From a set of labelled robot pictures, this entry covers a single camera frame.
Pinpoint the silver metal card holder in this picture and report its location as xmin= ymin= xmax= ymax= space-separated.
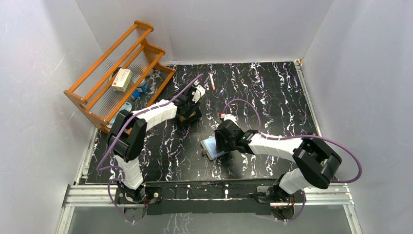
xmin=200 ymin=136 xmax=229 ymax=161

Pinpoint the black card tray box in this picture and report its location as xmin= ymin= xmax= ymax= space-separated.
xmin=175 ymin=107 xmax=202 ymax=127

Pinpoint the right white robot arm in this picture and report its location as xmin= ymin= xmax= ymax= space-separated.
xmin=214 ymin=119 xmax=342 ymax=203

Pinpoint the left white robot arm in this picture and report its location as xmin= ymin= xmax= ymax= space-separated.
xmin=107 ymin=84 xmax=205 ymax=203

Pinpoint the pink white pen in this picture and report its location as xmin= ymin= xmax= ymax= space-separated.
xmin=209 ymin=73 xmax=216 ymax=91

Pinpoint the blue small bottle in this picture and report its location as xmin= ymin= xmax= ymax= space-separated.
xmin=131 ymin=79 xmax=148 ymax=100

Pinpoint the light blue blister pack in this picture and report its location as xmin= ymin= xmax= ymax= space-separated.
xmin=108 ymin=102 xmax=132 ymax=128

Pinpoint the orange wooden shelf rack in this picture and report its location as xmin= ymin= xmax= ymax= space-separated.
xmin=64 ymin=20 xmax=175 ymax=133

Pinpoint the cream medicine box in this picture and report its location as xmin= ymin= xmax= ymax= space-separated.
xmin=112 ymin=68 xmax=132 ymax=92

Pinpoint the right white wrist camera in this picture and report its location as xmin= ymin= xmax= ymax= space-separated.
xmin=219 ymin=113 xmax=238 ymax=124

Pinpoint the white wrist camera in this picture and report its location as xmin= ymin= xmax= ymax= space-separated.
xmin=189 ymin=85 xmax=206 ymax=103
xmin=219 ymin=113 xmax=238 ymax=124

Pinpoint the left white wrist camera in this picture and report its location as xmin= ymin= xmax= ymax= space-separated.
xmin=189 ymin=85 xmax=206 ymax=103

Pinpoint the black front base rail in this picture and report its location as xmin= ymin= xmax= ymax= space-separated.
xmin=145 ymin=178 xmax=278 ymax=215

